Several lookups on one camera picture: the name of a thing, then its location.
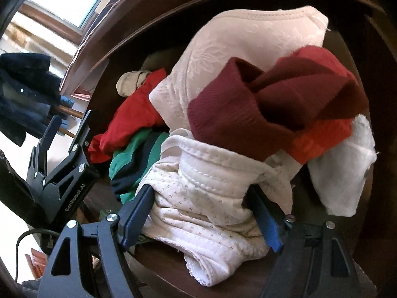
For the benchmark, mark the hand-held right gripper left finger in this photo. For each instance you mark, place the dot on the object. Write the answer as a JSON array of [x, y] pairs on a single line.
[[136, 214]]

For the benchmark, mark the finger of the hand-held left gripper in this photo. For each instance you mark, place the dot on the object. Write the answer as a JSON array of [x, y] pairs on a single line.
[[35, 164], [77, 155]]

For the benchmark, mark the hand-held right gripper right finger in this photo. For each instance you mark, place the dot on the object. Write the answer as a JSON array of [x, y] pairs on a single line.
[[266, 220]]

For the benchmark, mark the green and navy underwear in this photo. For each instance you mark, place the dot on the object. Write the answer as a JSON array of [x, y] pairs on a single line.
[[130, 158]]

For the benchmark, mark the bright red underwear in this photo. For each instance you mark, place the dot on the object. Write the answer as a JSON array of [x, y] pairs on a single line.
[[130, 121]]

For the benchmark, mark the beige stocking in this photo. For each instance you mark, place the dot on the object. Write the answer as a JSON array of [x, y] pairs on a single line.
[[130, 82], [158, 62]]

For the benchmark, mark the plain white cloth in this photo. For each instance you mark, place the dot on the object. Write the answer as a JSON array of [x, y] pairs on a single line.
[[341, 167]]

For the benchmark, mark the orange red garment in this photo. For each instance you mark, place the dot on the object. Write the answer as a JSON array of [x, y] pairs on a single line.
[[322, 139]]

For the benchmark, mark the maroon knit garment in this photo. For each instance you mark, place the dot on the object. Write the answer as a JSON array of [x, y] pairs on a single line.
[[223, 115]]

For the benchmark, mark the wide wooden desk drawer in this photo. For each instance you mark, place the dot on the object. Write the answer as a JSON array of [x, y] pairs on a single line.
[[350, 68]]

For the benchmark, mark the pale pink embossed underwear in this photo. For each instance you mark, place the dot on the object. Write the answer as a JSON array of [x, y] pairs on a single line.
[[223, 46]]

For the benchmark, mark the blue denim garment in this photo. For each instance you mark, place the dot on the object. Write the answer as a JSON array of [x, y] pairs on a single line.
[[67, 101]]

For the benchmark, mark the dark navy coat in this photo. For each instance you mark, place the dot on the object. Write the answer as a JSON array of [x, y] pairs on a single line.
[[24, 90]]

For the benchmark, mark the pink striped undercloth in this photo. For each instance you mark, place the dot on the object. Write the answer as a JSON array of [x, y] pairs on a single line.
[[80, 77]]

